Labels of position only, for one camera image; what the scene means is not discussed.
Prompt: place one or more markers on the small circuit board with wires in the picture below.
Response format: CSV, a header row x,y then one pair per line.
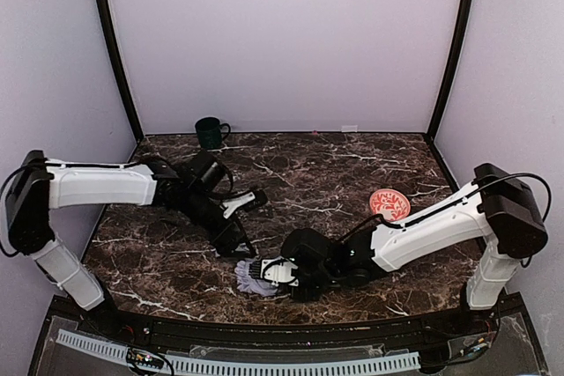
x,y
144,362

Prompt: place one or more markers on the red patterned ceramic bowl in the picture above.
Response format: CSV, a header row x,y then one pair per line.
x,y
392,204

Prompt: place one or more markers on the black front table rail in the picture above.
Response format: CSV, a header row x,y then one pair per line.
x,y
178,310

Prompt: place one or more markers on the black right corner post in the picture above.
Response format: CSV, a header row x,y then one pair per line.
x,y
455,50

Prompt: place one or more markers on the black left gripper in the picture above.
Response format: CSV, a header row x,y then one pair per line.
x,y
230,240

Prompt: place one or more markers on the white tape label on wall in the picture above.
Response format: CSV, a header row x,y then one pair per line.
x,y
349,128

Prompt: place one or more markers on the black cup holder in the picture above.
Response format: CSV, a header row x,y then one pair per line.
x,y
211,132

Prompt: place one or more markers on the black left corner post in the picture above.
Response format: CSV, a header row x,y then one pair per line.
x,y
115,58

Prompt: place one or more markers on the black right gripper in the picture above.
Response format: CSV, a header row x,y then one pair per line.
x,y
293,282

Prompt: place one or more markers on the black corner post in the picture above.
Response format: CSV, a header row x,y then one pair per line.
x,y
455,50
115,58

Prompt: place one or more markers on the grey slotted cable duct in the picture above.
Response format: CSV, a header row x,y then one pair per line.
x,y
231,361

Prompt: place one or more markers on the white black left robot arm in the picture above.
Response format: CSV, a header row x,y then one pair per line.
x,y
41,185

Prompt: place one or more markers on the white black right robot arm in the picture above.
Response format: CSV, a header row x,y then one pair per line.
x,y
495,206

